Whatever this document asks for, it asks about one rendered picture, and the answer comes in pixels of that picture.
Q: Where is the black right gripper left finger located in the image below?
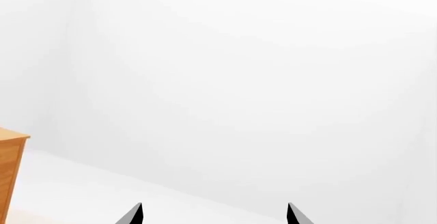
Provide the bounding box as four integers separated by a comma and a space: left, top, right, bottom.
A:
115, 201, 144, 224

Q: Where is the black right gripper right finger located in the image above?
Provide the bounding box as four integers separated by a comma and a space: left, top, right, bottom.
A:
287, 201, 315, 224

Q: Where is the light wooden cabinet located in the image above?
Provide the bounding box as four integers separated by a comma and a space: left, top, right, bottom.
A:
0, 126, 31, 217

